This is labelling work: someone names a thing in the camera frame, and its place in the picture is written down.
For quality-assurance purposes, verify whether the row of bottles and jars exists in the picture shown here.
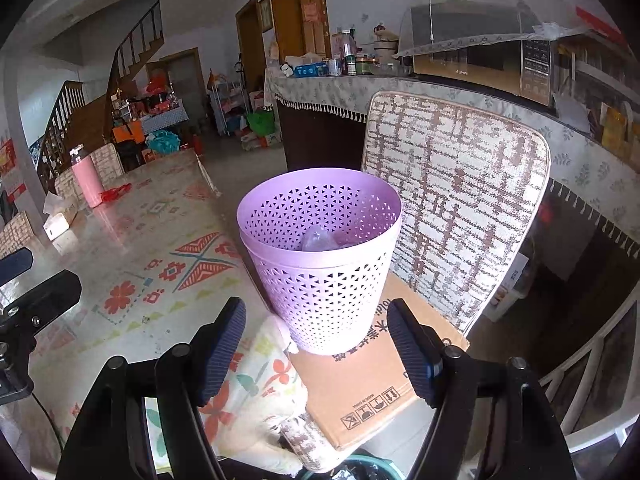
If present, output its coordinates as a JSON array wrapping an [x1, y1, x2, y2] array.
[[322, 25, 416, 77]]

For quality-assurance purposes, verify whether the microwave oven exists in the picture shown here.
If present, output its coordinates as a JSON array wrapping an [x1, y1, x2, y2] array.
[[412, 37, 553, 106]]

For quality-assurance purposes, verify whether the white carton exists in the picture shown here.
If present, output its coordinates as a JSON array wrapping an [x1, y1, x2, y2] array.
[[487, 255, 531, 321]]

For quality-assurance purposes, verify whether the teal bag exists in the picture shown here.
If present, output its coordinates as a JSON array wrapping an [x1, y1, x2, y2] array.
[[146, 130, 182, 156]]

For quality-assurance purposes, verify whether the cluttered side table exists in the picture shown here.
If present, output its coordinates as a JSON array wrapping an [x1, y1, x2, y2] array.
[[112, 72, 191, 136]]

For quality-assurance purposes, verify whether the wooden door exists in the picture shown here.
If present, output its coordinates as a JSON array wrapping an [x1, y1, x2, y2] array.
[[236, 0, 273, 91]]

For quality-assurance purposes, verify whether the brown cardboard box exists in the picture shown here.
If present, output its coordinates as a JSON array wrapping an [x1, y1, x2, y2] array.
[[287, 272, 471, 452]]

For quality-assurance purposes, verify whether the brick-patterned chair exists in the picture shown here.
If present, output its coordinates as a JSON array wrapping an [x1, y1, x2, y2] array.
[[54, 142, 126, 202], [0, 210, 41, 258], [277, 91, 551, 473]]

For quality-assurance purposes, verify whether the pink thermos bottle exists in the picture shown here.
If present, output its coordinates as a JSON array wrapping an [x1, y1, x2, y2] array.
[[69, 144, 106, 209]]

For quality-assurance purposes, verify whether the red plastic wrapper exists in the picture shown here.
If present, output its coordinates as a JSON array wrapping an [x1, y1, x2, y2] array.
[[99, 183, 133, 203]]

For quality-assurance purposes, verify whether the white wire rack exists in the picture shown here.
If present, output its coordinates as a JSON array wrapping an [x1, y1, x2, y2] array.
[[209, 72, 248, 136]]

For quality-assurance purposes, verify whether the mesh food cover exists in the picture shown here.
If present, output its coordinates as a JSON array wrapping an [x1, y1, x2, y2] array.
[[392, 0, 626, 58]]

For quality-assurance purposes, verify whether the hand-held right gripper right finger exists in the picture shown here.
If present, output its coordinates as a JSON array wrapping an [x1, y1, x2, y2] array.
[[386, 298, 578, 480]]

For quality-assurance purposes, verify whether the black cable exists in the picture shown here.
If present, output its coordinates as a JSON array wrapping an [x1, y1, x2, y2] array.
[[31, 390, 68, 448]]

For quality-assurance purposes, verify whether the wooden staircase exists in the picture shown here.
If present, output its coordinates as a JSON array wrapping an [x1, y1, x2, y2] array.
[[35, 0, 166, 196]]

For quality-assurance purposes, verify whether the white tissue box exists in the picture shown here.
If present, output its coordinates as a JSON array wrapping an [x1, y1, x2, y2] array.
[[42, 192, 81, 241]]

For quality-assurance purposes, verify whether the purple perforated basket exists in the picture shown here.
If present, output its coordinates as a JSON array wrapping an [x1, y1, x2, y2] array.
[[236, 169, 403, 356]]

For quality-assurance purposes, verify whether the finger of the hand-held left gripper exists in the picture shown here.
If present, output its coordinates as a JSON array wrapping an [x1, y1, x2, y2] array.
[[0, 270, 82, 333], [0, 248, 34, 286]]

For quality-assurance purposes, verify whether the floral tasselled cloth runner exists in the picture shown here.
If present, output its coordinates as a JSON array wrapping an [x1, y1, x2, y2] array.
[[264, 72, 640, 256]]

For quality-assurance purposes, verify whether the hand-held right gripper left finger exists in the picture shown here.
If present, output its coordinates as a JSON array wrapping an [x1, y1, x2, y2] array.
[[55, 296, 247, 480]]

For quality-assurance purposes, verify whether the blue clear plastic bag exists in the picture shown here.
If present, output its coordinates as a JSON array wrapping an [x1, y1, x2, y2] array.
[[300, 225, 361, 252]]

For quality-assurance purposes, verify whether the green bag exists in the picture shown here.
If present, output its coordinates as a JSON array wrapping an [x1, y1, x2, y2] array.
[[246, 111, 277, 136]]

